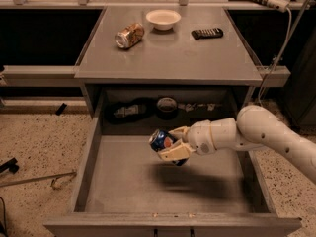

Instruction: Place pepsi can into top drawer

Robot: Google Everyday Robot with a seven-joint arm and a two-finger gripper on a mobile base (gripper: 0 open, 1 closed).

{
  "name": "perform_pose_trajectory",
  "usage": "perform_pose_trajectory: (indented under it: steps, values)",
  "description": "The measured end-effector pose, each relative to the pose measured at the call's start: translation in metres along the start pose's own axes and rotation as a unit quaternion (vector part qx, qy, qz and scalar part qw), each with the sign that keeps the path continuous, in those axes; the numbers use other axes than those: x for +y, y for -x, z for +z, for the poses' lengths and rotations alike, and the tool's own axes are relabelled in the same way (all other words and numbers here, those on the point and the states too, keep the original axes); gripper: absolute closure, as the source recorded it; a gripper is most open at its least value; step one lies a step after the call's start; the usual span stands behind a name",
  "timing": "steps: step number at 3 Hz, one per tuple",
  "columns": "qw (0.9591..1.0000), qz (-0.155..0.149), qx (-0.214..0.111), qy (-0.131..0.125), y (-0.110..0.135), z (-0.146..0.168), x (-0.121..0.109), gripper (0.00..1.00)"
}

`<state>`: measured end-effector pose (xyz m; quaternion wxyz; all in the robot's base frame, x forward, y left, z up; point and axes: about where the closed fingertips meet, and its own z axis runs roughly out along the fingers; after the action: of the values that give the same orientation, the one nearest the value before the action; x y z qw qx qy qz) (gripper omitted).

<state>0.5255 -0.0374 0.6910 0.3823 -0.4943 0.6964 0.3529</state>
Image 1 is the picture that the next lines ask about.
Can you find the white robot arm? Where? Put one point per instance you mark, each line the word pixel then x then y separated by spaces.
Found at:
pixel 255 127

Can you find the black bracket on floor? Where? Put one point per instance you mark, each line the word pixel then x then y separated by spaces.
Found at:
pixel 10 165

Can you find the black tape roll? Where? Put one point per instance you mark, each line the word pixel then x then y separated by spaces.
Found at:
pixel 167 108

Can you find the brown patterned soda can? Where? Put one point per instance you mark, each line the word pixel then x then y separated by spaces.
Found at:
pixel 129 36

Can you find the metal rod on floor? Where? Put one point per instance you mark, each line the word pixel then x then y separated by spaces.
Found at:
pixel 36 179

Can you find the grey open top drawer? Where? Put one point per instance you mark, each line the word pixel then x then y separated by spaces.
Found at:
pixel 124 190

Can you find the blue pepsi can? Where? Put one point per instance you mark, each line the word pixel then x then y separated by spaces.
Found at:
pixel 162 142

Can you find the small black floor block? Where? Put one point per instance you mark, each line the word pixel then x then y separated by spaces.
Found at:
pixel 61 109

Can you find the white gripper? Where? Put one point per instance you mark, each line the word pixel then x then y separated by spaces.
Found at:
pixel 201 137

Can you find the black remote control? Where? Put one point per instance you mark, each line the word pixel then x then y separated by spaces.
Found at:
pixel 214 33

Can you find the grey cabinet counter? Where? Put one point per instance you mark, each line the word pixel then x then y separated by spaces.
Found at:
pixel 173 57

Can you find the crumpled paper scraps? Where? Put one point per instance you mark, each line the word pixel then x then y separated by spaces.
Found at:
pixel 189 107

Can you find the white ceramic bowl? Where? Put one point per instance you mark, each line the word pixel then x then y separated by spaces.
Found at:
pixel 163 20

